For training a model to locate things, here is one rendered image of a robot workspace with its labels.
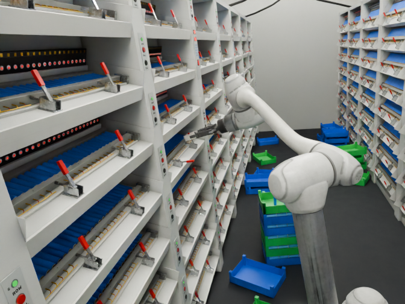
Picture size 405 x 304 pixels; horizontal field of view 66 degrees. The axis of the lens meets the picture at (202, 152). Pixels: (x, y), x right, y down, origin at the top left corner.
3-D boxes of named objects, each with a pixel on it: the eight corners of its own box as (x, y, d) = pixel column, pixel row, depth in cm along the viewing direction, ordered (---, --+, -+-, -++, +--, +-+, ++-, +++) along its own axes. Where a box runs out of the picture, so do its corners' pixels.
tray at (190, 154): (203, 147, 184) (206, 132, 180) (169, 192, 128) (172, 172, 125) (171, 140, 187) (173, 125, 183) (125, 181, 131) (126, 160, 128)
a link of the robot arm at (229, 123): (240, 127, 162) (230, 130, 164) (235, 111, 160) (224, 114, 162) (238, 131, 154) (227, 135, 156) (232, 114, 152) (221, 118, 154)
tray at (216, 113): (223, 120, 248) (226, 103, 243) (207, 142, 192) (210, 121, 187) (199, 114, 251) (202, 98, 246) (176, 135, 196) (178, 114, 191)
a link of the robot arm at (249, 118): (240, 123, 164) (231, 103, 157) (269, 114, 159) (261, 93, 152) (240, 135, 156) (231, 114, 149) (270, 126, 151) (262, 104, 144)
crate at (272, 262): (303, 245, 226) (303, 236, 224) (311, 263, 207) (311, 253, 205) (262, 248, 228) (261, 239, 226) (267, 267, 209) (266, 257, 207)
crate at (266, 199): (302, 195, 214) (301, 185, 212) (311, 210, 195) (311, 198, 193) (258, 200, 216) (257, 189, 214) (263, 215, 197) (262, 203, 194)
